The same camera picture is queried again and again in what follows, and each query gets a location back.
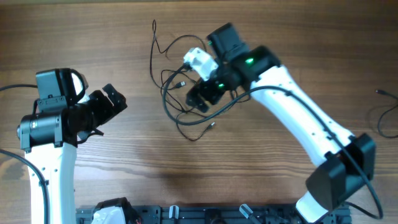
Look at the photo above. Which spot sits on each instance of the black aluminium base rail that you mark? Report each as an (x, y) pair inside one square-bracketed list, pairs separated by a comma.
[(268, 214)]

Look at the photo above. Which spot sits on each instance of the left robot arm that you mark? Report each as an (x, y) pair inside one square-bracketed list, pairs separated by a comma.
[(64, 116)]

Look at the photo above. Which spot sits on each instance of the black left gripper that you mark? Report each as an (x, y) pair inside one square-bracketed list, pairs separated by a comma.
[(108, 109)]

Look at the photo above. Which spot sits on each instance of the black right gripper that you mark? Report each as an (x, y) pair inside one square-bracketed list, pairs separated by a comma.
[(204, 92)]

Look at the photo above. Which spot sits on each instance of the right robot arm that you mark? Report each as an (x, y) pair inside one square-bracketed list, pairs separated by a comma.
[(343, 162)]

